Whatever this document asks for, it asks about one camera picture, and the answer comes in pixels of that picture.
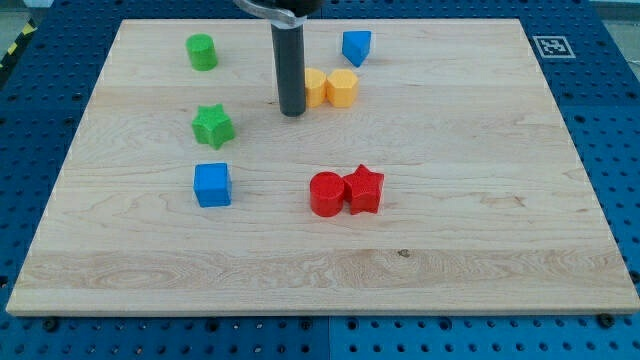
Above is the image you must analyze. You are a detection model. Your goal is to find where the yellow heart block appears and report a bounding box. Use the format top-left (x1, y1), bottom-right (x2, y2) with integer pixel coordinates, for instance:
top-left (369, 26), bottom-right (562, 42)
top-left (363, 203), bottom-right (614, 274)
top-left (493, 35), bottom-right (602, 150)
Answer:
top-left (305, 68), bottom-right (327, 108)

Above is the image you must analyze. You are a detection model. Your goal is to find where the red cylinder block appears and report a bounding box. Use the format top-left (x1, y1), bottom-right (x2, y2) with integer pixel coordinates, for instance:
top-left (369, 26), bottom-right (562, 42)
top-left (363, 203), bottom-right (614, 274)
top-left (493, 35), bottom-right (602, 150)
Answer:
top-left (310, 172), bottom-right (345, 217)

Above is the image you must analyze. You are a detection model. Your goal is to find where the red star block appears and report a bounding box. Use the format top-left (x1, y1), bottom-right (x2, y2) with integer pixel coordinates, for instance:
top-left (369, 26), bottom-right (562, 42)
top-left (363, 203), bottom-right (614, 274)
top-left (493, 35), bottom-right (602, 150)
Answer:
top-left (343, 164), bottom-right (384, 215)

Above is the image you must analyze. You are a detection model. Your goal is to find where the yellow hexagon block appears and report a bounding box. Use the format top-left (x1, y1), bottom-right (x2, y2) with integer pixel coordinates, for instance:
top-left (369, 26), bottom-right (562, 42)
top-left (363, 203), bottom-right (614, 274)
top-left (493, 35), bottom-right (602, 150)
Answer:
top-left (326, 69), bottom-right (359, 108)

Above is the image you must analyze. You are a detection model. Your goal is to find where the blue cube block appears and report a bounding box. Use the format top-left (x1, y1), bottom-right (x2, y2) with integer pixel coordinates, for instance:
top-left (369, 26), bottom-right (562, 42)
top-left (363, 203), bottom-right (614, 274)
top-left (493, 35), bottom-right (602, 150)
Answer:
top-left (193, 163), bottom-right (232, 207)

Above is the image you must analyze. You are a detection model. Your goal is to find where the green star block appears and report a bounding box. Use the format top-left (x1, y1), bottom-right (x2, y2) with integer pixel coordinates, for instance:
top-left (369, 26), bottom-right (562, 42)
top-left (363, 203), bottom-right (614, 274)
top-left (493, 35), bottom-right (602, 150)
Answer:
top-left (191, 104), bottom-right (235, 150)

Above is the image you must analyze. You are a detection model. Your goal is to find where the light wooden board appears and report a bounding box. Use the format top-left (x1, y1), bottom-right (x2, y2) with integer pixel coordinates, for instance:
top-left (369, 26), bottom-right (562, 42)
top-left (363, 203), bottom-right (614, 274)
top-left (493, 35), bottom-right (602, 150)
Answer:
top-left (7, 19), bottom-right (639, 317)

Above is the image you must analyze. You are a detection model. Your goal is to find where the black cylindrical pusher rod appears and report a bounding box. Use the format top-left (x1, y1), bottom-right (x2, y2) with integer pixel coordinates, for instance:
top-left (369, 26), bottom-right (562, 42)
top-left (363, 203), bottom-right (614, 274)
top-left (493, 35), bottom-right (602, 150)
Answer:
top-left (271, 24), bottom-right (306, 117)

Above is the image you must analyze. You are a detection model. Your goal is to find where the blue triangular prism block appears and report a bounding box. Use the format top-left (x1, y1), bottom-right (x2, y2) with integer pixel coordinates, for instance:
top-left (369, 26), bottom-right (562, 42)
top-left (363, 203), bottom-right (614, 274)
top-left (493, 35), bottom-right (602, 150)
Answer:
top-left (342, 30), bottom-right (372, 67)

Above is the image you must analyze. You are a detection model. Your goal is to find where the metal clamp on rod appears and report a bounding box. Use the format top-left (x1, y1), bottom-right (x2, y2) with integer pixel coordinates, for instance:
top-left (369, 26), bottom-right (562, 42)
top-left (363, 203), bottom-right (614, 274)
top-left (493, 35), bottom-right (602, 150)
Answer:
top-left (233, 0), bottom-right (324, 29)

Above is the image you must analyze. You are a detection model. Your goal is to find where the green cylinder block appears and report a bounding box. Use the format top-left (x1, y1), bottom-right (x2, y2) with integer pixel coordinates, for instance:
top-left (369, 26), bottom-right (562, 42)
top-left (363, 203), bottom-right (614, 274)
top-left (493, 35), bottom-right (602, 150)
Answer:
top-left (185, 33), bottom-right (218, 71)

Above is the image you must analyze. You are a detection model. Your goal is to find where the white fiducial marker tag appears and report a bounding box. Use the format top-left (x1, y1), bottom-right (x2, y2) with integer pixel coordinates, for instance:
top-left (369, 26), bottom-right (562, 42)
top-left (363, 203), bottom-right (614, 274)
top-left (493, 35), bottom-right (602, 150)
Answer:
top-left (533, 35), bottom-right (575, 59)

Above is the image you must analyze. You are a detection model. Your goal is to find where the black bolt left front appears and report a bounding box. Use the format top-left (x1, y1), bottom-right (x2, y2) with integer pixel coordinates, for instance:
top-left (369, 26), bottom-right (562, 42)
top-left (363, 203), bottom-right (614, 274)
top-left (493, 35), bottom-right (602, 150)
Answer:
top-left (42, 317), bottom-right (59, 333)

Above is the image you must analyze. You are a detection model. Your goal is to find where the black bolt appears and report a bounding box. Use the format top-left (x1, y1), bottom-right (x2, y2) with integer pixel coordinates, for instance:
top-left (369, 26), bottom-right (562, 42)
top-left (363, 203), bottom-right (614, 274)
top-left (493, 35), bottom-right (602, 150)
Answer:
top-left (42, 317), bottom-right (59, 333)
top-left (596, 313), bottom-right (616, 329)

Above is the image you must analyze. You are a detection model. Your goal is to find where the black bolt right front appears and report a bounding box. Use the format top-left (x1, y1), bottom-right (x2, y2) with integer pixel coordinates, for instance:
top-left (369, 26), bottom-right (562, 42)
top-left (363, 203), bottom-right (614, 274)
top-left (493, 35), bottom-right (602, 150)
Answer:
top-left (596, 313), bottom-right (616, 329)

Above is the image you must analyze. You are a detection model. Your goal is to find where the yellow black hazard tape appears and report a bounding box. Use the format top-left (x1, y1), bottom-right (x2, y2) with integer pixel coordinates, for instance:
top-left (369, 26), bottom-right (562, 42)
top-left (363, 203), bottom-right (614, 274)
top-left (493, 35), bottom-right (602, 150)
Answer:
top-left (1, 18), bottom-right (37, 71)

